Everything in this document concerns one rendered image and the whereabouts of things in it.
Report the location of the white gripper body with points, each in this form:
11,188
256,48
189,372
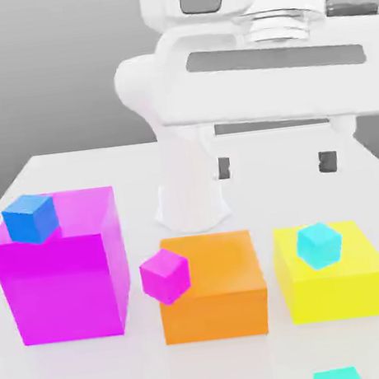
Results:
265,94

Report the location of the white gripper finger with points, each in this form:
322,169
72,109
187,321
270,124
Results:
224,168
327,161

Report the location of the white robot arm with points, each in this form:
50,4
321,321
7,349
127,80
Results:
180,164

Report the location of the small cyan cube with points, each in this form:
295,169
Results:
319,246

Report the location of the small magenta cube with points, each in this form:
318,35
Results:
164,277

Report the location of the small blue cube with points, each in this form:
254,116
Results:
30,221

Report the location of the small turquoise cube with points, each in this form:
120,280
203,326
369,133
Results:
337,377

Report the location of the large orange box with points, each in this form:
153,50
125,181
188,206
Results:
221,292

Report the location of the large yellow box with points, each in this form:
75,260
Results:
337,292

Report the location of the large magenta box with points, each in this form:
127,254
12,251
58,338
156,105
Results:
61,290

